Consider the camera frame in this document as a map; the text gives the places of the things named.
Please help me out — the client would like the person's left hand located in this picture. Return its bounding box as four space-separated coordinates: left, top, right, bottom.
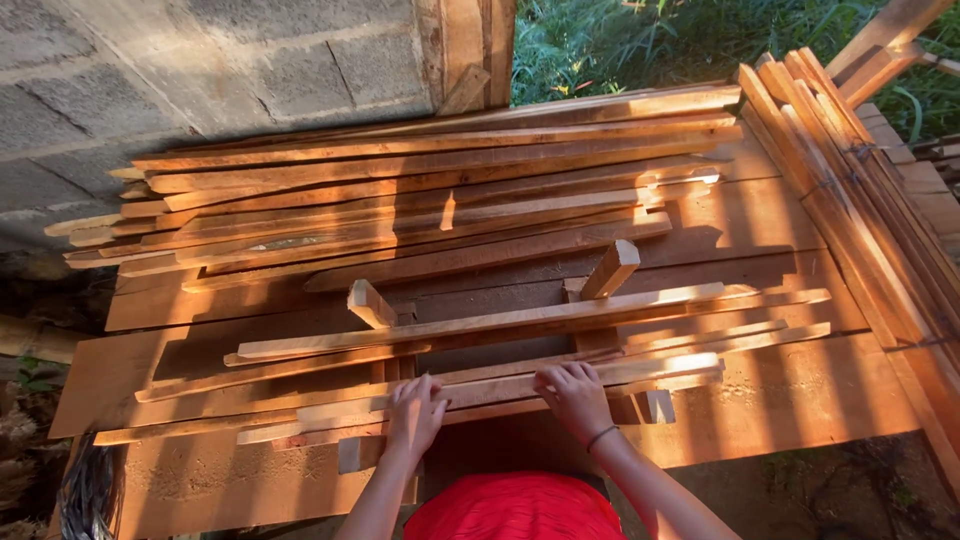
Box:
384 373 452 469

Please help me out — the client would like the person's right hand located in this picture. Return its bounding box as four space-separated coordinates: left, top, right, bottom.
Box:
533 361 617 446

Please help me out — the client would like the pale long wooden slat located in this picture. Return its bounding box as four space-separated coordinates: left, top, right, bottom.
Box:
296 352 726 433

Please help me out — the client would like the wooden jig block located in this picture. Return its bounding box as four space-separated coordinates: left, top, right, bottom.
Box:
579 239 642 302
346 279 399 330
633 390 678 426
337 436 388 476

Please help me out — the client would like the layer of thin wooden strips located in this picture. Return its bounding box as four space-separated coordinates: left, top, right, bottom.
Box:
93 281 834 453

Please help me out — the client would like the person's red shirt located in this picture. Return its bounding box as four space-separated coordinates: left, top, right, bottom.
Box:
402 471 628 540

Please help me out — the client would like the wooden plank workbench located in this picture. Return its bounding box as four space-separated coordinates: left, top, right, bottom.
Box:
48 123 925 540

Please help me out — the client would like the pile of rough wooden battens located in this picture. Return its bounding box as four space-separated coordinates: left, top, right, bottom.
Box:
43 84 745 295

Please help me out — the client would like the tied bundle of wooden laths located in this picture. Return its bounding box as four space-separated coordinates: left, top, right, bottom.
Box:
735 46 960 505

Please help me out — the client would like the short wooden brace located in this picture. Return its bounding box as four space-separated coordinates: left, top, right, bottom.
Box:
436 63 493 118

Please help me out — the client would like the green grass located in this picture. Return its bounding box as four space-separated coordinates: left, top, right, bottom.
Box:
511 0 960 145

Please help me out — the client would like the dry brown brush heap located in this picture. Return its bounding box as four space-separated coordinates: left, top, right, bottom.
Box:
0 382 55 540

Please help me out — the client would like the stack of grey wooden planks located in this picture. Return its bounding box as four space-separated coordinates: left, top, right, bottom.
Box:
855 101 960 265

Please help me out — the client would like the slanted wooden beam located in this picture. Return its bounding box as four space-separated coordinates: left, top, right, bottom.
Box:
823 0 958 111

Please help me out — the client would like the wooden post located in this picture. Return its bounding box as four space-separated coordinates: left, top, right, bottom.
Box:
414 0 519 118

